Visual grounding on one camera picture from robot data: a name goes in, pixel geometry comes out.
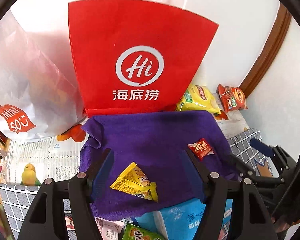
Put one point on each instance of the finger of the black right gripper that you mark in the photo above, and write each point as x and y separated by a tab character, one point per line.
251	174
279	157

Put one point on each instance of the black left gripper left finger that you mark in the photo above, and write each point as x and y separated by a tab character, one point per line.
45	218

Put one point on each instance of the yellow triangular snack packet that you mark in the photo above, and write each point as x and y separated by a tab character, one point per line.
133	181

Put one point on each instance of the white fruit print sheet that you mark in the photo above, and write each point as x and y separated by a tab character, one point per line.
55	157

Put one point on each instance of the small red snack packet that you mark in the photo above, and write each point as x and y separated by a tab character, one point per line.
201	148

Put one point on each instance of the small white pink packet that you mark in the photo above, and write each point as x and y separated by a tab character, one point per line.
109	230

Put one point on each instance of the green snack packet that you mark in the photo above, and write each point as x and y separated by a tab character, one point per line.
133	232

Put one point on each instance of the grey checkered tablecloth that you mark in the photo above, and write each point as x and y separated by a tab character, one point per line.
16	200

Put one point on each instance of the orange Lays chips bag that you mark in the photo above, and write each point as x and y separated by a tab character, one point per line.
232	98

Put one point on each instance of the purple towel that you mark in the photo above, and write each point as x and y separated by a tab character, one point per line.
157	143

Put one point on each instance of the blue tissue pack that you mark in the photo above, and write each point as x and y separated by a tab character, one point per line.
177	222

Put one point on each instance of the yellow Lays chips bag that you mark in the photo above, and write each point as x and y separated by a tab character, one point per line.
198	98

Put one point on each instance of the white Miniso plastic bag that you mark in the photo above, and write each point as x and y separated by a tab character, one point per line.
36	99

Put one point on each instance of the red Haidilao paper bag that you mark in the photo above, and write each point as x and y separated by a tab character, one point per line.
135	56

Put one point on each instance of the brown wooden door frame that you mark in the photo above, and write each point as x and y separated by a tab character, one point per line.
269	52

